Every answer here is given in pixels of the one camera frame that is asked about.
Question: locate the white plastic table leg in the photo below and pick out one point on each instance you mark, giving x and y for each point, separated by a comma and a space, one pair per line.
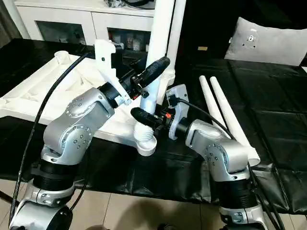
211, 103
176, 36
230, 115
158, 36

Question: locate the white plastic table top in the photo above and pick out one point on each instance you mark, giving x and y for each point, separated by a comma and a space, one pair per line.
48, 91

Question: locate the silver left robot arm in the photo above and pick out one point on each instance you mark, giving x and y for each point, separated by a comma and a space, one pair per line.
72, 129

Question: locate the small white cup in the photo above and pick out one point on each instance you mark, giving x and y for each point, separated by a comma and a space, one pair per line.
117, 38
137, 45

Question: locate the black cabinet with gold label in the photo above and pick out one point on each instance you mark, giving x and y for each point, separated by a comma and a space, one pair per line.
206, 28

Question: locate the crumpled patterned bag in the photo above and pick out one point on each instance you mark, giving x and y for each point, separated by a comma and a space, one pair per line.
115, 3

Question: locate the white sideboard with glass doors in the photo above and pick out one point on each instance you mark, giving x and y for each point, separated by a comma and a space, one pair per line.
72, 16

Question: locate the black mat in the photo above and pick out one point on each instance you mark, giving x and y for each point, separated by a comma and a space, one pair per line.
263, 107

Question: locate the grey pillow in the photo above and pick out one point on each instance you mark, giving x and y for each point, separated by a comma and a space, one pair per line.
266, 40

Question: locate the grey curtain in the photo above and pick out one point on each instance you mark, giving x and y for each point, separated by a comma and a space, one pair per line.
9, 21

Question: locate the black metal table leg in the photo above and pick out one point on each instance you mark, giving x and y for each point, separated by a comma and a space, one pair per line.
7, 197

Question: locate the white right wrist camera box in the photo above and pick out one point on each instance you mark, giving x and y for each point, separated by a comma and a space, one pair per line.
178, 103

